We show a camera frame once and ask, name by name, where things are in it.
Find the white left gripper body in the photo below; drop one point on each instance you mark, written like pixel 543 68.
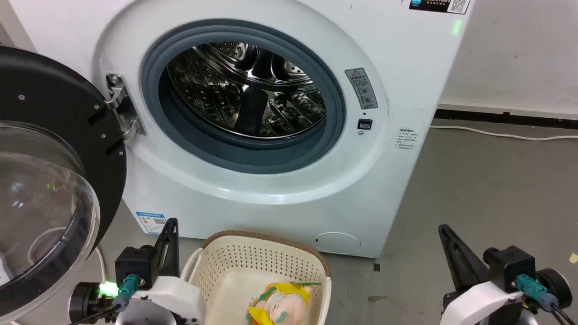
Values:
pixel 180 295

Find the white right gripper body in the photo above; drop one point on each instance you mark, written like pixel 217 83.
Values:
pixel 485 300

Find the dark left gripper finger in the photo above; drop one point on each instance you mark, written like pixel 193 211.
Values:
pixel 174 257
pixel 163 253

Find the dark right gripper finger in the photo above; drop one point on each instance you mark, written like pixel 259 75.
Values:
pixel 454 266
pixel 472 264

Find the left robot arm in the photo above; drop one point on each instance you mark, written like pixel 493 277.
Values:
pixel 88 300

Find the white front-load washing machine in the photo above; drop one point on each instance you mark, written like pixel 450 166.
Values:
pixel 271 203

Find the blue energy label sticker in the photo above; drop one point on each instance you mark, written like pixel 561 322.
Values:
pixel 151 223

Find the cream perforated laundry basket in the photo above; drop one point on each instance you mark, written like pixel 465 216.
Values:
pixel 253 262

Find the yellow paper scrap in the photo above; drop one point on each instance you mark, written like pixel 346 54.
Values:
pixel 574 257

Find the yellow and pink plush doll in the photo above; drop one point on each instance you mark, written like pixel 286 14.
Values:
pixel 284 304

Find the grey rubber door gasket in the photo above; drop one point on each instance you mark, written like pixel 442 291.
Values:
pixel 203 153

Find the oval drain filter cover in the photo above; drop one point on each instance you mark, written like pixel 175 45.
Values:
pixel 337 242

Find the small printed text sticker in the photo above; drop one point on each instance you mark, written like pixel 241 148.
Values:
pixel 406 140

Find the black baseboard strip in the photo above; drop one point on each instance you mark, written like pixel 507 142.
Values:
pixel 505 118

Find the chrome door hinge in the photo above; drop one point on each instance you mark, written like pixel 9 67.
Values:
pixel 123 108

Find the steel washer drum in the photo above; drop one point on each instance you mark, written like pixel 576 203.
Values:
pixel 212 95

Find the black door latch slot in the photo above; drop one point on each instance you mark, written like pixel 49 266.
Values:
pixel 365 124

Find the black round washer door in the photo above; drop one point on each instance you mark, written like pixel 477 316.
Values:
pixel 54 90

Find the grey warning sticker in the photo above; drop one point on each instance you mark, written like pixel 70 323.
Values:
pixel 362 88

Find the black QR code sticker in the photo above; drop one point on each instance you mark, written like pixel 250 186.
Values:
pixel 440 4

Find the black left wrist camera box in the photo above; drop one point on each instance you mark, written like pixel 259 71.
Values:
pixel 135 264

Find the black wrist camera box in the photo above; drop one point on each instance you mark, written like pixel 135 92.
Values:
pixel 510 266
pixel 135 264

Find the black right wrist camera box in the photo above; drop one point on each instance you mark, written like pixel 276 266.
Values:
pixel 510 266

